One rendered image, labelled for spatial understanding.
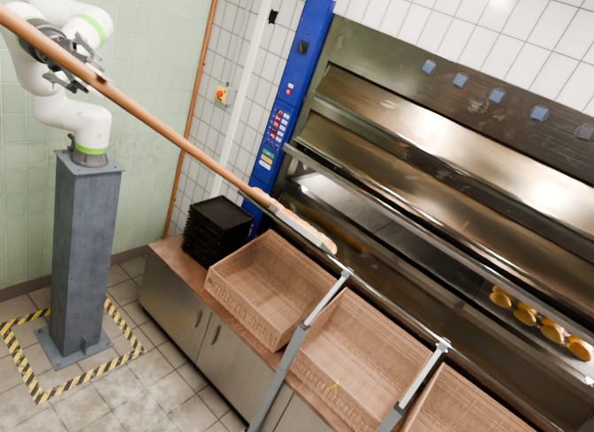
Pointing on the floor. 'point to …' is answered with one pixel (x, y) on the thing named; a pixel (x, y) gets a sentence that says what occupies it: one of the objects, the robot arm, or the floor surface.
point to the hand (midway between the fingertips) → (94, 80)
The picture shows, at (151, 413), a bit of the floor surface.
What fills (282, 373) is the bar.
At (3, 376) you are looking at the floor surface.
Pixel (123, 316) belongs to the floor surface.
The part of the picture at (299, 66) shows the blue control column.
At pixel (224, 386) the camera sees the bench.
